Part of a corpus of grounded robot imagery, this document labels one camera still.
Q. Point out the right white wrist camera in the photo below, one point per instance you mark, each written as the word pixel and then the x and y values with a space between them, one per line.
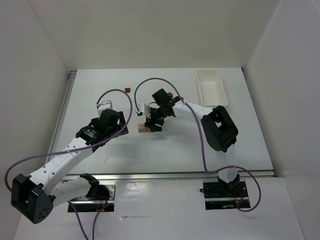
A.
pixel 143 109

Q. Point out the aluminium left rail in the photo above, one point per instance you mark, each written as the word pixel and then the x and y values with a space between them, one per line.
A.
pixel 62 112

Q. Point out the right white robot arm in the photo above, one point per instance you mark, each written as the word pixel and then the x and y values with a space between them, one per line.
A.
pixel 214 124

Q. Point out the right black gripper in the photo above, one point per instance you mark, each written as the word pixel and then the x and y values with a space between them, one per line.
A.
pixel 154 121

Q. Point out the aluminium rail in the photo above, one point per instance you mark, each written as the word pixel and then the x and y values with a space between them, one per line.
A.
pixel 62 112
pixel 167 176

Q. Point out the long light wood block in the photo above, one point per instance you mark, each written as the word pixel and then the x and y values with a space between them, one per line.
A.
pixel 143 129

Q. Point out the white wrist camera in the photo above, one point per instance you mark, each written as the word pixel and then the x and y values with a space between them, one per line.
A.
pixel 104 105
pixel 143 109

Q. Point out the aluminium front rail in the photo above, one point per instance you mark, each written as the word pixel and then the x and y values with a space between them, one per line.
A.
pixel 167 176

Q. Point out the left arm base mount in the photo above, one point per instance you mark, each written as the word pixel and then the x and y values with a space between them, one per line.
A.
pixel 92 205

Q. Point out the white plastic bin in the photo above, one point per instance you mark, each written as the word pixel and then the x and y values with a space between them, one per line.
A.
pixel 211 88

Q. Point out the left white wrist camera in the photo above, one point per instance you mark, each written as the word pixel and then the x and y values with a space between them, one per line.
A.
pixel 104 105

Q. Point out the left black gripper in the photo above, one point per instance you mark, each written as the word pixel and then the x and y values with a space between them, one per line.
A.
pixel 122 124

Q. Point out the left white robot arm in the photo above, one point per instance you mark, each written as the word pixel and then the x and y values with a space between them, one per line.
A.
pixel 36 194

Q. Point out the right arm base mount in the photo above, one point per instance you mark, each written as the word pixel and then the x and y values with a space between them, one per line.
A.
pixel 215 199

